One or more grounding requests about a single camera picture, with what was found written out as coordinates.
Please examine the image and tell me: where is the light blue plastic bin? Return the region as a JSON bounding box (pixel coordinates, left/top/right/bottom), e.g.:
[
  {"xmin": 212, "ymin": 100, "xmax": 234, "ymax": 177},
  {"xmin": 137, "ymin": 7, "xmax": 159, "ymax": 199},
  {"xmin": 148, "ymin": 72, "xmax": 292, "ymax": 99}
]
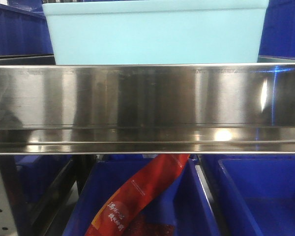
[{"xmin": 42, "ymin": 0, "xmax": 269, "ymax": 65}]

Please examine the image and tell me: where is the dark blue bin centre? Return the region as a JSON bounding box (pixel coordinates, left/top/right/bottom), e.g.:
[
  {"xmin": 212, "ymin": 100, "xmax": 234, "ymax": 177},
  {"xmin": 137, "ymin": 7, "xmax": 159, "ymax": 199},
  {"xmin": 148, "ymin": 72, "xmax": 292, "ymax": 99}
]
[{"xmin": 63, "ymin": 158, "xmax": 220, "ymax": 236}]

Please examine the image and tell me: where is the dark blue bin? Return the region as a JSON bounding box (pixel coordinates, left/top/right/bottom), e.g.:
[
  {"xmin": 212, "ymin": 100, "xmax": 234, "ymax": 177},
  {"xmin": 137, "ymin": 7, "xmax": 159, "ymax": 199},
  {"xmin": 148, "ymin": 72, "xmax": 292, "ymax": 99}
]
[
  {"xmin": 63, "ymin": 158, "xmax": 220, "ymax": 236},
  {"xmin": 14, "ymin": 154, "xmax": 73, "ymax": 205},
  {"xmin": 0, "ymin": 0, "xmax": 53, "ymax": 56},
  {"xmin": 259, "ymin": 0, "xmax": 295, "ymax": 59},
  {"xmin": 201, "ymin": 154, "xmax": 295, "ymax": 236}
]

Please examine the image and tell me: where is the dark blue bin lower left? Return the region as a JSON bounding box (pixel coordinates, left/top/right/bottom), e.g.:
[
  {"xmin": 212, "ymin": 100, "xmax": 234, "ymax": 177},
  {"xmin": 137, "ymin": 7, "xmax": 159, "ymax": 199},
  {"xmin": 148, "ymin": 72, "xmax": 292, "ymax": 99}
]
[{"xmin": 14, "ymin": 154, "xmax": 73, "ymax": 205}]

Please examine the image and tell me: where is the dark blue bin upper left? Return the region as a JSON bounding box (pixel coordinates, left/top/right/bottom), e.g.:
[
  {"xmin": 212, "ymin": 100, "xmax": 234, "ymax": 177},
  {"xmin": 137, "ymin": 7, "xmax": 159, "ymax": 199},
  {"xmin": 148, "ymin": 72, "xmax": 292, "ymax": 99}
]
[{"xmin": 0, "ymin": 0, "xmax": 53, "ymax": 56}]

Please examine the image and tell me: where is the dark blue bin upper right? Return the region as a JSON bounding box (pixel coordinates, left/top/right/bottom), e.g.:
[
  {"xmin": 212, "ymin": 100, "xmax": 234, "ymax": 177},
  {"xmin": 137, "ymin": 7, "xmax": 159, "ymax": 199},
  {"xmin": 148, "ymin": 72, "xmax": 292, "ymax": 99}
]
[{"xmin": 259, "ymin": 0, "xmax": 295, "ymax": 59}]

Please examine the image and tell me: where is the red snack package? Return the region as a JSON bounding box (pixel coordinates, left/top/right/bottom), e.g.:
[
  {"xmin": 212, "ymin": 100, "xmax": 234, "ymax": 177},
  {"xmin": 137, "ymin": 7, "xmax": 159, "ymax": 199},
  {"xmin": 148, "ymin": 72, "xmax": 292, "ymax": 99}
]
[{"xmin": 85, "ymin": 154, "xmax": 190, "ymax": 236}]

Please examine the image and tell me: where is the stainless steel shelf rail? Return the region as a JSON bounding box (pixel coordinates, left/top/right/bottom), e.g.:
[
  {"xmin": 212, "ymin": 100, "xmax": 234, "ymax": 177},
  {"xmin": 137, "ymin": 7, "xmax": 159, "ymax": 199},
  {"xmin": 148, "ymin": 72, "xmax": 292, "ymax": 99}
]
[{"xmin": 0, "ymin": 63, "xmax": 295, "ymax": 154}]

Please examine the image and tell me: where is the white perforated rack post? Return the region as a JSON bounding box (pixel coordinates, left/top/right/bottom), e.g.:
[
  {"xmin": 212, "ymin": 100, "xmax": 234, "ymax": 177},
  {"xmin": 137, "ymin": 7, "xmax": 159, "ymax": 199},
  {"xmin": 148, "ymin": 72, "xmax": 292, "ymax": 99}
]
[{"xmin": 0, "ymin": 155, "xmax": 18, "ymax": 236}]

